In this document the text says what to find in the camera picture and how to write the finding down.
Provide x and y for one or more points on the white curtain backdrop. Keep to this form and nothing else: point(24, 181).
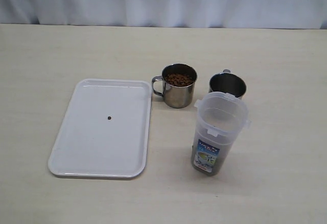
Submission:
point(276, 14)

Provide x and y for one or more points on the clear plastic container with label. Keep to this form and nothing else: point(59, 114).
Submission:
point(220, 118)

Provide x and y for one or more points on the steel mug with pellets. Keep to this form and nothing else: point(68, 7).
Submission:
point(175, 85)

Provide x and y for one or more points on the white plastic tray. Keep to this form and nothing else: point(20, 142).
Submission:
point(90, 146)

